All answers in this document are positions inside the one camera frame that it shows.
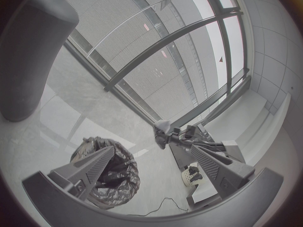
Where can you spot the white paper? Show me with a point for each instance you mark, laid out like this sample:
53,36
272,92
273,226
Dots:
164,124

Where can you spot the dark grey round chair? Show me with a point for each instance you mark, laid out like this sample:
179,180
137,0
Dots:
28,55

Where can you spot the black plastic bag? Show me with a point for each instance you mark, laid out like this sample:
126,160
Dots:
120,174

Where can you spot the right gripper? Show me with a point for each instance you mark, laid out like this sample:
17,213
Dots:
174,139

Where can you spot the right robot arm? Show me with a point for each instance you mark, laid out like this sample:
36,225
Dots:
233,150

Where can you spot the black plastic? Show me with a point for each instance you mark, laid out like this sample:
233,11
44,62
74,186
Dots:
161,138

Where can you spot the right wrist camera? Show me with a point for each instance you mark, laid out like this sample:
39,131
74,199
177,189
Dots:
177,130

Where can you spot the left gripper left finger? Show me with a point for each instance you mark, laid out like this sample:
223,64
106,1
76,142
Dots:
78,176

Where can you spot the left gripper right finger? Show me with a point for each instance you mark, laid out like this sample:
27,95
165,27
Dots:
227,174

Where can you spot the white perforated basket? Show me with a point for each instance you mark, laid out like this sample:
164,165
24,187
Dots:
188,178

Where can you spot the window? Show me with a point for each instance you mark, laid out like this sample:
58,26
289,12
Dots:
165,67

